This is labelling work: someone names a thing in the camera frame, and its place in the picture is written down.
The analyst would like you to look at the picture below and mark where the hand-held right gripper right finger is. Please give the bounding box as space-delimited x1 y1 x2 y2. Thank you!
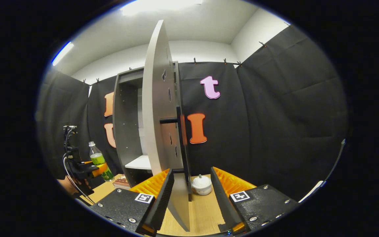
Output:
210 167 300 233

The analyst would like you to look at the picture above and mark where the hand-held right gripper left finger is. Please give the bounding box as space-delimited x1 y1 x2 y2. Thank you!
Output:
89 169 175 236

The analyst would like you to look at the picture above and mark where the clear green label bottle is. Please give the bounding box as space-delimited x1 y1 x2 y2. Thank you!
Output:
88 141 115 182

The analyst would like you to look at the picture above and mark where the black door handle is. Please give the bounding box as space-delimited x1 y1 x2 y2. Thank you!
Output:
159 105 183 147

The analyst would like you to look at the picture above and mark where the white cabinet shelf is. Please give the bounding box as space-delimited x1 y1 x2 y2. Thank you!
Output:
125 155 152 171

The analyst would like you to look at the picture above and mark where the dark grey cabinet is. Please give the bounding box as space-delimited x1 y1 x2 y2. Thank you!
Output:
113 61 192 202

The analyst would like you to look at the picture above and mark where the small white lidded jar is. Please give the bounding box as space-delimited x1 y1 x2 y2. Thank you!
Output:
192 174 213 196

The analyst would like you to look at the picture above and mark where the black backdrop cloth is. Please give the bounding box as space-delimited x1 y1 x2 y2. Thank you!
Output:
36 25 348 201

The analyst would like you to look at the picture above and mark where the ceiling light strip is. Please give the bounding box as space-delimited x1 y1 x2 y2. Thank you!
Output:
51 41 75 66

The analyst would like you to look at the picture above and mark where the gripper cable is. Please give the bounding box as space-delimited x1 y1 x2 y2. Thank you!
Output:
63 127 95 205

